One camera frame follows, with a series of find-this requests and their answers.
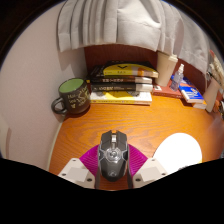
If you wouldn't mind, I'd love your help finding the grey black computer mouse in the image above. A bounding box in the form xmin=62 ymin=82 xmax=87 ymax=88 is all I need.
xmin=97 ymin=129 xmax=130 ymax=183

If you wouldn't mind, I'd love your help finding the white pitcher vase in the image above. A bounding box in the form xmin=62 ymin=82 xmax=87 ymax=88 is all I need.
xmin=202 ymin=78 xmax=223 ymax=113

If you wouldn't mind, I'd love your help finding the clear spray bottle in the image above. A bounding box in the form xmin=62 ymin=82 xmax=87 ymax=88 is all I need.
xmin=169 ymin=63 xmax=185 ymax=92

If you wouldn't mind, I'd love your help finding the white yellow black mouse pad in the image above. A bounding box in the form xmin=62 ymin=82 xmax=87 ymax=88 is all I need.
xmin=152 ymin=132 xmax=203 ymax=175

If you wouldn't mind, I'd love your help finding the blue book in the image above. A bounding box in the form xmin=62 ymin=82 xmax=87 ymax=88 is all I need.
xmin=178 ymin=77 xmax=205 ymax=104

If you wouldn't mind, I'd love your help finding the dark mug with green inside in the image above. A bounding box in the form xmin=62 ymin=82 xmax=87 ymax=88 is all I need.
xmin=50 ymin=77 xmax=92 ymax=116

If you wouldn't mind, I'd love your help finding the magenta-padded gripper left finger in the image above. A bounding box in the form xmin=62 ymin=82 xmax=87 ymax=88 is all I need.
xmin=57 ymin=143 xmax=102 ymax=190

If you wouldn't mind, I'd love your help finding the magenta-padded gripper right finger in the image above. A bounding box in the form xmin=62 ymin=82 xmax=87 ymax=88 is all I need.
xmin=125 ymin=143 xmax=169 ymax=190

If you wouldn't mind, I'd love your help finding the red book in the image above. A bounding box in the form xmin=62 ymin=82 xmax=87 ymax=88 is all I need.
xmin=152 ymin=79 xmax=184 ymax=100

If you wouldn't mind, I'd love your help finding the white curtain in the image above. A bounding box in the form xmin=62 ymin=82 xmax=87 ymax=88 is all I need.
xmin=55 ymin=0 xmax=214 ymax=73

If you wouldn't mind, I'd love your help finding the orange white book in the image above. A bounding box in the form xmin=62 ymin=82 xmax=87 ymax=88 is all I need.
xmin=193 ymin=101 xmax=208 ymax=110

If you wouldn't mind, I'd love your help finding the yellow white book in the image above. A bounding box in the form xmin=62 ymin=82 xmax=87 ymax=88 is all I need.
xmin=89 ymin=90 xmax=153 ymax=106

